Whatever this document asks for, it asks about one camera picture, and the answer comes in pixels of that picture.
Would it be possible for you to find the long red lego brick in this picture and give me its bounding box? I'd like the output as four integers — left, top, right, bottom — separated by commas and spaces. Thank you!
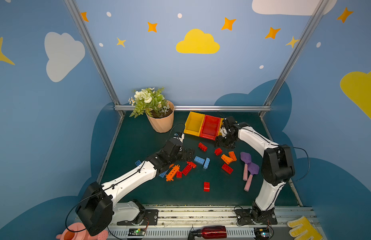
182, 162, 196, 176

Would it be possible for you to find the orange slope lego brick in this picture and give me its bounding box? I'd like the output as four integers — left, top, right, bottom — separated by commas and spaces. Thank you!
221, 155, 233, 165

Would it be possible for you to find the red lego brick front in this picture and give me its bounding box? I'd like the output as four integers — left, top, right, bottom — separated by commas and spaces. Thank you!
203, 182, 210, 192

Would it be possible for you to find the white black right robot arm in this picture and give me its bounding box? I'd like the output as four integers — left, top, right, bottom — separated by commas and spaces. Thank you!
216, 117, 295, 212

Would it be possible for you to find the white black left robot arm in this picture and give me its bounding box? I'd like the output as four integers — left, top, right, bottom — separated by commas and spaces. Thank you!
75, 134, 184, 236

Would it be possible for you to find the light blue lego brick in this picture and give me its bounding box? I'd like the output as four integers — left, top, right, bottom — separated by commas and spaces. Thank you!
194, 156, 205, 165

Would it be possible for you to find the right yellow bin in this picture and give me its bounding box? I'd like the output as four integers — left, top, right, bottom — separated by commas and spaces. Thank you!
216, 118, 224, 138

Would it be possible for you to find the yellow bin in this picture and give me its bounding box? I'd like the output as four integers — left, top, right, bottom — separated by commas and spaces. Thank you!
216, 118, 224, 138
184, 112, 205, 137

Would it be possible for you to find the blue lego brick upright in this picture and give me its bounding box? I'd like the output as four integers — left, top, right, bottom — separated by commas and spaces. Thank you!
203, 158, 210, 169

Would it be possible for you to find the red middle bin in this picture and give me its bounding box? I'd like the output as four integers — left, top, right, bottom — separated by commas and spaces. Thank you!
199, 115, 221, 141

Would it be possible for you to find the long orange lego piece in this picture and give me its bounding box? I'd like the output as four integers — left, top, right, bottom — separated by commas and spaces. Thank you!
166, 165, 180, 182

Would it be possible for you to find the orange lego brick right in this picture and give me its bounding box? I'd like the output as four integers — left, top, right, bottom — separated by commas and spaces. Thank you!
228, 151, 237, 162

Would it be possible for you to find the left yellow bin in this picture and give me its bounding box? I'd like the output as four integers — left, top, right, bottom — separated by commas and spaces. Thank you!
184, 112, 205, 137

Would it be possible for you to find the peach flower pot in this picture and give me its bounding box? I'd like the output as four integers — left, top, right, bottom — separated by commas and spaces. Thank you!
147, 101, 174, 133

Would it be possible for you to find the green artificial plant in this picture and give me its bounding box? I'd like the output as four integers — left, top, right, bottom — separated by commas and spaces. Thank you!
128, 88, 173, 119

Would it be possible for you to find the red metallic bottle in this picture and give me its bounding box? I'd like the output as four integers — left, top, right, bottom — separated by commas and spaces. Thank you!
187, 226, 227, 240

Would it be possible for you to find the left circuit board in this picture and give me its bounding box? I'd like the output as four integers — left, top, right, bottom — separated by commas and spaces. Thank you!
128, 229, 146, 237

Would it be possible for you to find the circuit board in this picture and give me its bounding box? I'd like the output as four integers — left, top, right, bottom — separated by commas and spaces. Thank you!
254, 228, 271, 240
128, 229, 146, 237

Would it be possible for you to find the right circuit board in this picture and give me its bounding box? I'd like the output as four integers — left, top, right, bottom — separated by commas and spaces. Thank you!
254, 228, 271, 240

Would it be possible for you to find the pink watering can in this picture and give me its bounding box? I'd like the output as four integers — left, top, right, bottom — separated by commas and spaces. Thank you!
56, 230, 108, 240

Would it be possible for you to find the yellow glove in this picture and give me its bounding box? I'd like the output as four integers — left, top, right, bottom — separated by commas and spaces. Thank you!
287, 216, 323, 240

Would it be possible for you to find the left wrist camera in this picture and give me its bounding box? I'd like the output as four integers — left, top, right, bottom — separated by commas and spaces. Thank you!
173, 132, 185, 142

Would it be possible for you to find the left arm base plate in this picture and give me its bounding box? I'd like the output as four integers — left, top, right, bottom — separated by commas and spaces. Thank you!
116, 209, 158, 226

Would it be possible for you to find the aluminium front rail base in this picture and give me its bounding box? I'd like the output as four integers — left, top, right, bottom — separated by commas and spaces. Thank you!
108, 205, 326, 240

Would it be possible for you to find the aluminium back rail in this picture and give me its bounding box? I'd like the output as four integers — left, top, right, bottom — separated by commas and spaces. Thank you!
114, 104, 272, 113

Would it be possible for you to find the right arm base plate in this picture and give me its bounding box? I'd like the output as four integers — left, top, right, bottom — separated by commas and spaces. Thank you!
234, 208, 277, 226

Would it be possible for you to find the aluminium right post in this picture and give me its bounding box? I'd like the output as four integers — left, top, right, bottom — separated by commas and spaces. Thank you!
258, 0, 329, 118

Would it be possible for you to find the aluminium post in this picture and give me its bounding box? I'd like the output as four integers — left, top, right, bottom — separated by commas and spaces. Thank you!
258, 0, 329, 118
64, 0, 120, 107

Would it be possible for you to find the aluminium left post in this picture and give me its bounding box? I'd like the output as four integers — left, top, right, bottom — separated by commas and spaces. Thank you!
64, 0, 120, 107

